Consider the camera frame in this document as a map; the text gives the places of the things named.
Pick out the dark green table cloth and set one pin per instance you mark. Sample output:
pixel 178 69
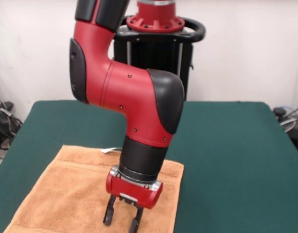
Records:
pixel 236 157

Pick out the grey round base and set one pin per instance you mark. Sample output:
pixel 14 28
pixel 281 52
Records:
pixel 288 123

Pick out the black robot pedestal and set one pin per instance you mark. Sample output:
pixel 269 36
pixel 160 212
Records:
pixel 158 53

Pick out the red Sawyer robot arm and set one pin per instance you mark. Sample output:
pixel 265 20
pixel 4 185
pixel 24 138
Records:
pixel 129 102

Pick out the tan terry towel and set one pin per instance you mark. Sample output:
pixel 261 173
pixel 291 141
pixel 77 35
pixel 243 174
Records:
pixel 66 189

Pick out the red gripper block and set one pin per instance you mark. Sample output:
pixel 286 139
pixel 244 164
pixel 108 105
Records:
pixel 131 191

